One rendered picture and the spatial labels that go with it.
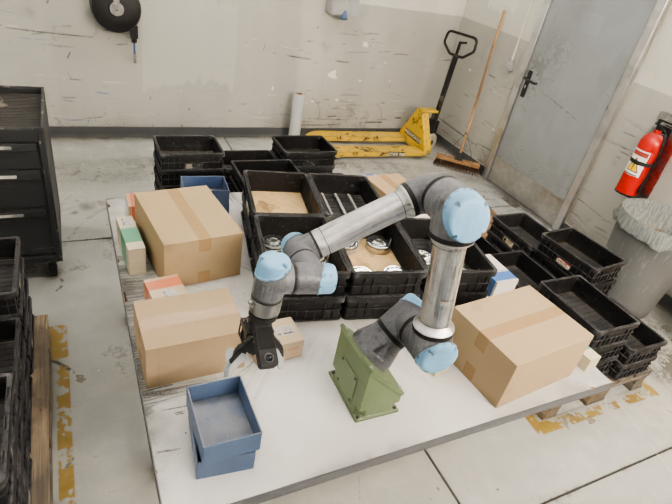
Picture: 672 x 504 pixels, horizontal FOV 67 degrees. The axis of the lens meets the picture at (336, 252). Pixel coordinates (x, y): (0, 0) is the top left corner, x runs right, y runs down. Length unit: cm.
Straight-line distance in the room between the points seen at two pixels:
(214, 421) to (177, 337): 27
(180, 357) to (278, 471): 43
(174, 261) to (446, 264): 104
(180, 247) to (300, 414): 74
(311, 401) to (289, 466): 24
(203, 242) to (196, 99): 321
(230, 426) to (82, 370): 136
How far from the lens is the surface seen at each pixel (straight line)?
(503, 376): 177
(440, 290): 134
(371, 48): 551
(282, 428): 158
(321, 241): 129
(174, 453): 152
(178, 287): 190
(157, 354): 157
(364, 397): 156
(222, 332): 160
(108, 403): 257
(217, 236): 195
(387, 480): 241
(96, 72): 488
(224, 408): 151
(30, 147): 287
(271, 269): 113
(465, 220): 123
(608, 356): 292
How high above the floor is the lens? 195
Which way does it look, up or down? 33 degrees down
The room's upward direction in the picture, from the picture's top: 12 degrees clockwise
